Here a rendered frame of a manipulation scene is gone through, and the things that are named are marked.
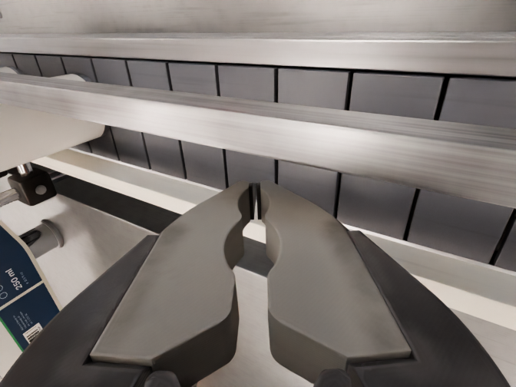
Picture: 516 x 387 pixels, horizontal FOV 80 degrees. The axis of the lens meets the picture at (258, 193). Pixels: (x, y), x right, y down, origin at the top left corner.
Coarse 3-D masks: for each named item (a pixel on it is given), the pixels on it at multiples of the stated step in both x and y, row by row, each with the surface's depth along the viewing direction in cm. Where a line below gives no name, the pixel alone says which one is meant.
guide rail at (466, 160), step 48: (0, 96) 15; (48, 96) 13; (96, 96) 11; (144, 96) 10; (192, 96) 10; (240, 144) 9; (288, 144) 8; (336, 144) 7; (384, 144) 7; (432, 144) 6; (480, 144) 6; (480, 192) 6
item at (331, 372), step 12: (156, 372) 6; (168, 372) 6; (324, 372) 6; (336, 372) 6; (144, 384) 6; (156, 384) 5; (168, 384) 5; (324, 384) 5; (336, 384) 5; (348, 384) 5
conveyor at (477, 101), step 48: (240, 96) 18; (288, 96) 16; (336, 96) 15; (384, 96) 14; (432, 96) 13; (480, 96) 12; (96, 144) 28; (144, 144) 24; (192, 144) 21; (336, 192) 17; (384, 192) 16; (432, 192) 15; (432, 240) 16; (480, 240) 14
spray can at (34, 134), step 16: (80, 80) 23; (0, 112) 19; (16, 112) 19; (32, 112) 20; (0, 128) 19; (16, 128) 19; (32, 128) 20; (48, 128) 21; (64, 128) 22; (80, 128) 23; (96, 128) 24; (0, 144) 19; (16, 144) 20; (32, 144) 20; (48, 144) 21; (64, 144) 23; (0, 160) 19; (16, 160) 20
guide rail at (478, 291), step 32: (32, 160) 28; (64, 160) 25; (96, 160) 25; (128, 192) 22; (160, 192) 20; (192, 192) 20; (256, 224) 17; (416, 256) 14; (448, 288) 13; (480, 288) 12; (512, 288) 12; (512, 320) 12
